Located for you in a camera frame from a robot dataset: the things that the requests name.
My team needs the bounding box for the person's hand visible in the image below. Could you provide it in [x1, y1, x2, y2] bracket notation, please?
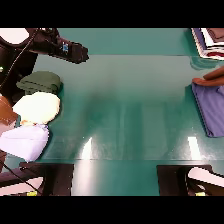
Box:
[192, 76, 221, 89]

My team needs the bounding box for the blue garment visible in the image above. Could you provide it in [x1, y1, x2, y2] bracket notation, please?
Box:
[191, 83, 224, 139]

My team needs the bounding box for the red folded garment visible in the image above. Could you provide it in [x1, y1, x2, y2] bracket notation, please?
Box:
[205, 50, 224, 60]

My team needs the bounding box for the navy folded garment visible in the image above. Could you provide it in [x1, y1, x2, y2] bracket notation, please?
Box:
[190, 27, 208, 58]

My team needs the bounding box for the dark brown folded garment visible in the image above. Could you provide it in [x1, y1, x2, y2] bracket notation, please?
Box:
[206, 27, 224, 43]

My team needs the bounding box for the dark green garment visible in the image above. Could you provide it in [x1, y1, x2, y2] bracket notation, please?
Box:
[15, 70, 64, 96]

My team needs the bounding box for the cream garment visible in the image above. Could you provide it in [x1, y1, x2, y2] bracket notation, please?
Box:
[12, 91, 62, 126]

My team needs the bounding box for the lavender garment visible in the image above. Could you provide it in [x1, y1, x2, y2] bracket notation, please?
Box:
[0, 123, 51, 163]

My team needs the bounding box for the black cable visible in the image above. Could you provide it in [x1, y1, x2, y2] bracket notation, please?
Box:
[2, 162, 43, 196]
[0, 29, 40, 90]

